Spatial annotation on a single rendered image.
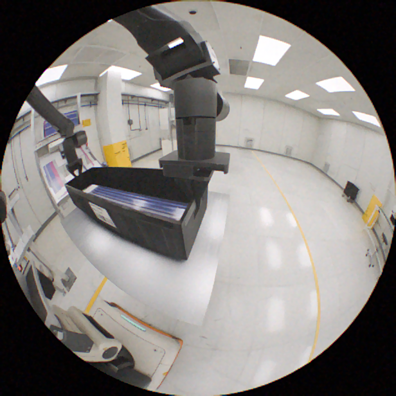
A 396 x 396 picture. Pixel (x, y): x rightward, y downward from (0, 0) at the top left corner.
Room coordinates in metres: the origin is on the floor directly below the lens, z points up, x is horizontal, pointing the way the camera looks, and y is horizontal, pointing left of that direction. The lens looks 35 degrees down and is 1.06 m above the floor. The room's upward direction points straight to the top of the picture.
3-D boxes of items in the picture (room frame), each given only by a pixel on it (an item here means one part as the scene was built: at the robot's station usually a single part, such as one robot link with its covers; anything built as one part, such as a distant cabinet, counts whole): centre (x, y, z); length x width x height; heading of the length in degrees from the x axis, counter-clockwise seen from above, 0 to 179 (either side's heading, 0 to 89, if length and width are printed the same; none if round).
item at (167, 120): (4.33, 0.86, 0.95); 1.36 x 0.82 x 1.90; 75
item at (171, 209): (0.26, 0.27, 0.87); 0.51 x 0.07 x 0.03; 74
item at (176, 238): (0.26, 0.27, 0.90); 0.57 x 0.17 x 0.11; 74
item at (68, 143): (0.34, 0.54, 1.10); 0.07 x 0.06 x 0.07; 172
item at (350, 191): (1.41, -5.16, 0.30); 0.64 x 0.46 x 0.60; 78
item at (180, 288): (0.29, 0.26, 0.40); 0.70 x 0.45 x 0.80; 73
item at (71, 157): (0.34, 0.54, 1.04); 0.10 x 0.07 x 0.07; 73
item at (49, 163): (0.87, 1.60, 0.65); 1.01 x 0.73 x 1.29; 75
